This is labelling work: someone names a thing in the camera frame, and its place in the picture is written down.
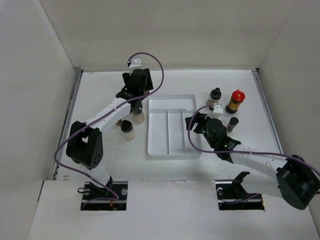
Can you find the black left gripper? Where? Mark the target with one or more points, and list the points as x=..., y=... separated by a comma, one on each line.
x=148, y=86

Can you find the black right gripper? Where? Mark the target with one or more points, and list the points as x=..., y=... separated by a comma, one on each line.
x=198, y=118

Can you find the red-lid sauce jar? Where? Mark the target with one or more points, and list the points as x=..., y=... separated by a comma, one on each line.
x=236, y=99

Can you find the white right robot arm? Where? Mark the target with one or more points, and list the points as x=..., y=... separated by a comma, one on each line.
x=289, y=177

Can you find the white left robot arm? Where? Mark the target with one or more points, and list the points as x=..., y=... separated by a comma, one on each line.
x=85, y=144

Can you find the small black-lid spice jar outer-right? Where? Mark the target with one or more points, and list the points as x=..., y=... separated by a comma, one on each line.
x=232, y=124

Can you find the black-top brown chunk grinder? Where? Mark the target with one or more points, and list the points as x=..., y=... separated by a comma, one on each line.
x=214, y=97

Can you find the small black-lid spice jar left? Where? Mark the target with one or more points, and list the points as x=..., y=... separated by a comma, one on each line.
x=119, y=122

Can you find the black-top white powder grinder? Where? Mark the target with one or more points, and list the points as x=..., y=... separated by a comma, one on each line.
x=127, y=130

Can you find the white plastic organizer tray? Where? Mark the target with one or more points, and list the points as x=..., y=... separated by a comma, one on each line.
x=167, y=130

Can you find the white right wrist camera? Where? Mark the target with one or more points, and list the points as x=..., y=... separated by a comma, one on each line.
x=216, y=111

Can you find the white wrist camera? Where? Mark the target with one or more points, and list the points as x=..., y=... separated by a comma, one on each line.
x=134, y=64
x=216, y=111

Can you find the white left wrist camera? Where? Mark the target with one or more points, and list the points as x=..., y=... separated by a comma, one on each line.
x=134, y=64

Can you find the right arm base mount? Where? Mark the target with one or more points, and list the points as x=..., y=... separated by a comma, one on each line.
x=231, y=196

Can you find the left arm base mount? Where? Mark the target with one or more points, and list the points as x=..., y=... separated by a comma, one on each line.
x=95, y=198

